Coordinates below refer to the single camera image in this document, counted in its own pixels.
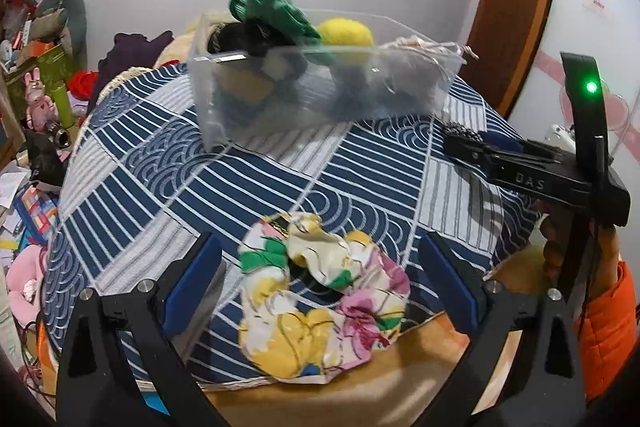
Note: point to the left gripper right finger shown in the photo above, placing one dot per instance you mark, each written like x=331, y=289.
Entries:
x=544, y=386

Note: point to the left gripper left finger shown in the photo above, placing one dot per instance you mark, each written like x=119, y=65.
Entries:
x=95, y=385

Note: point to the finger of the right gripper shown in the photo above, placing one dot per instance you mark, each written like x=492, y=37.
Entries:
x=501, y=146
x=456, y=134

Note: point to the white drawstring pouch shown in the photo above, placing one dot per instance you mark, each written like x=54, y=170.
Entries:
x=426, y=68

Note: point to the yellow fuzzy ball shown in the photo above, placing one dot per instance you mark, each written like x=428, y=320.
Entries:
x=341, y=31

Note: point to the floral fabric scrunchie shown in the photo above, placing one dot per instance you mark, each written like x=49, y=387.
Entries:
x=316, y=304

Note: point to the black knitted hat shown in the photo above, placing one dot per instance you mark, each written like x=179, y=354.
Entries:
x=254, y=37

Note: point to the green knitted cloth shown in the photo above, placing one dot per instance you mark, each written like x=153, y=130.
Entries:
x=281, y=14

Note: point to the person's right hand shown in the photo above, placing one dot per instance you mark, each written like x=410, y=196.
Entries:
x=567, y=237

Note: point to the brown wooden door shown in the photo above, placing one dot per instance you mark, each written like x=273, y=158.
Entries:
x=505, y=35

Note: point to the blue patterned tablecloth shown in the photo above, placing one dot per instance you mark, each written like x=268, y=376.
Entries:
x=140, y=188

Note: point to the clear plastic storage bin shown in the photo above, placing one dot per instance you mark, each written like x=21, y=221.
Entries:
x=238, y=96

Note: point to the pink rabbit plush toy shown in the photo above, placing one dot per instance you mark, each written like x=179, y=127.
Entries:
x=40, y=107

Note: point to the beige plush blanket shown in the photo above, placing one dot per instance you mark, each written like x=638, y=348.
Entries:
x=179, y=48

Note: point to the green bottle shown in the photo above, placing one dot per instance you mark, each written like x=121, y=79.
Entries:
x=62, y=102

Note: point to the red cloth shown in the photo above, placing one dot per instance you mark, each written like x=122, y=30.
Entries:
x=81, y=84

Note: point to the green storage box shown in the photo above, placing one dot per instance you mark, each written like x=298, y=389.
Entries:
x=55, y=66

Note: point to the dark purple garment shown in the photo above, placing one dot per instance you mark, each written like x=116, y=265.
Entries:
x=129, y=50

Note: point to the grey green plush toy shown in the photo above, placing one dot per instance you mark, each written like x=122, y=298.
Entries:
x=63, y=22

